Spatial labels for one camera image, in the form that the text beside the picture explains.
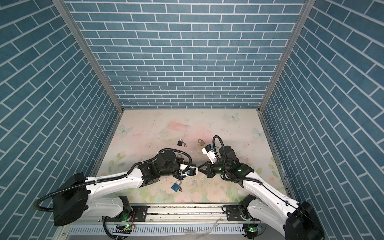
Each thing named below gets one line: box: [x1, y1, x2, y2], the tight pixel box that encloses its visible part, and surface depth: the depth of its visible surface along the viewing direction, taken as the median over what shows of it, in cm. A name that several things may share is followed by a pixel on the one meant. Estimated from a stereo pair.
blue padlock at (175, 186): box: [171, 180, 182, 192], surface depth 84 cm
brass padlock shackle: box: [198, 139, 206, 147], surface depth 104 cm
